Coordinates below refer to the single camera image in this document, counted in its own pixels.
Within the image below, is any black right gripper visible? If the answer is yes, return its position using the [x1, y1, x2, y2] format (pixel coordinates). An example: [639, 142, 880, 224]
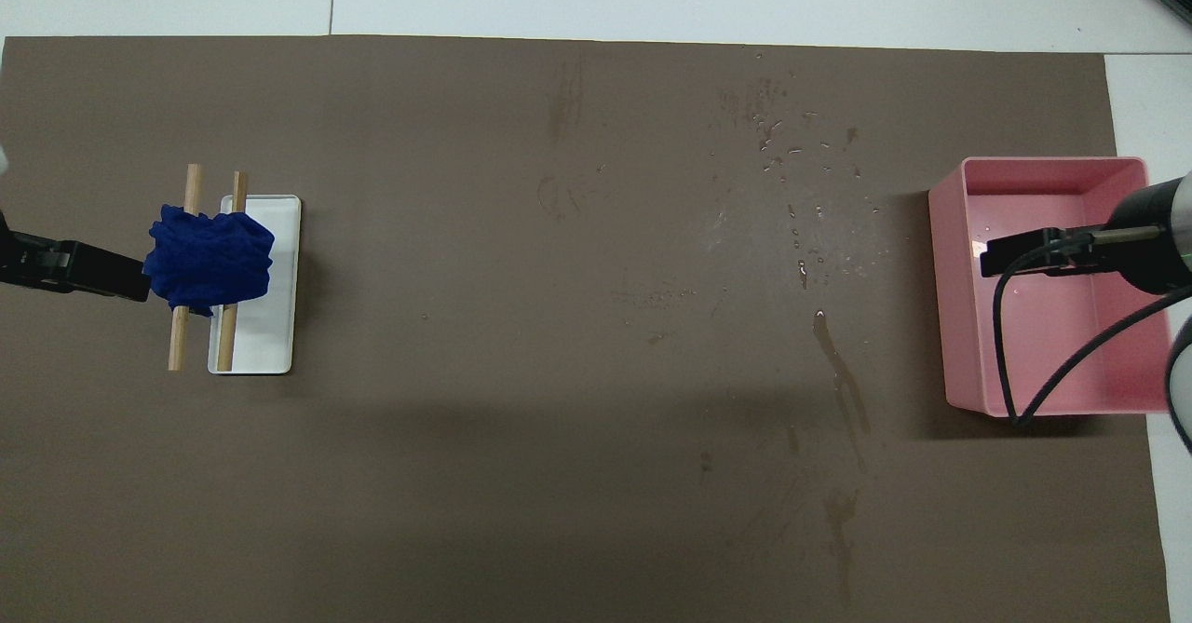
[984, 176, 1179, 293]

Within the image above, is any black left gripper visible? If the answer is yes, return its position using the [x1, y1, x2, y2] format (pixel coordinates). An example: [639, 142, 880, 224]
[0, 209, 152, 303]

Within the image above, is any blue cloth towel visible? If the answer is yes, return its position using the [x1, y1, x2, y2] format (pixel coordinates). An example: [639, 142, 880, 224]
[142, 204, 277, 317]

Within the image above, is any pink plastic bin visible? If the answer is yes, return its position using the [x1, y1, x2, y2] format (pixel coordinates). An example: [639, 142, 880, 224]
[928, 156, 1182, 417]

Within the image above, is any white rack base tray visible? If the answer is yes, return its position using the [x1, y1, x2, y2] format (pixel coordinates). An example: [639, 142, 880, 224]
[207, 195, 303, 375]

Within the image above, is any brown table mat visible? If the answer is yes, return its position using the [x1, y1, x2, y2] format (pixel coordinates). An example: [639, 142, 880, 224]
[0, 34, 1172, 623]

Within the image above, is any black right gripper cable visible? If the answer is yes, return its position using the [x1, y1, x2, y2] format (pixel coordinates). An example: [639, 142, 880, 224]
[992, 225, 1192, 428]

